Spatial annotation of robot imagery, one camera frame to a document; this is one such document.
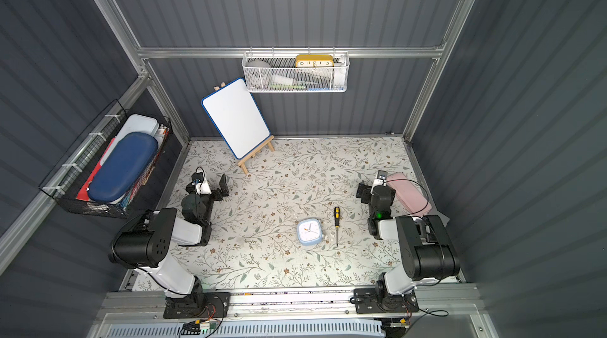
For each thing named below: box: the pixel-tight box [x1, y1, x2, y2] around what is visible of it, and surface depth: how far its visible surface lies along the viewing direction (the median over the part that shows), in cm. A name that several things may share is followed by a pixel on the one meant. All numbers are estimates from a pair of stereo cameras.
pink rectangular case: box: [385, 172, 433, 218], surface depth 97 cm
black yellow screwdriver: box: [334, 206, 341, 247], surface depth 93 cm
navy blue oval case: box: [87, 131, 159, 203], surface depth 69 cm
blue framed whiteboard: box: [200, 77, 271, 160], surface depth 97 cm
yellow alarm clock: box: [295, 54, 335, 68], surface depth 90 cm
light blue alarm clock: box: [297, 217, 323, 246], surface depth 88 cm
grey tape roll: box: [246, 60, 272, 68], surface depth 89 cm
